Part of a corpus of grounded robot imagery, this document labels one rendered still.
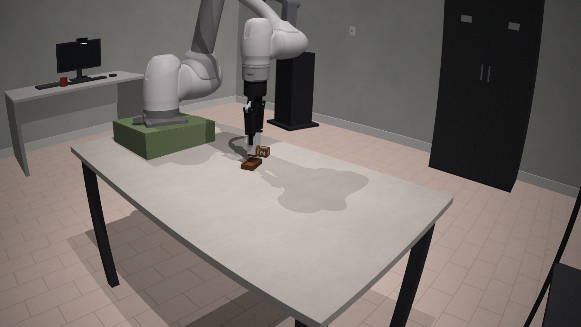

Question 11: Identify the brown rectangular tray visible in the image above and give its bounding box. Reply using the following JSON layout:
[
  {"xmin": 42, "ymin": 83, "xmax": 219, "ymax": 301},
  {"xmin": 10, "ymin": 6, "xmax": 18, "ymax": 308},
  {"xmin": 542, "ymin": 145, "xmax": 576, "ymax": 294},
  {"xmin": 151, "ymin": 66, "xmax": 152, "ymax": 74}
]
[{"xmin": 241, "ymin": 157, "xmax": 262, "ymax": 171}]

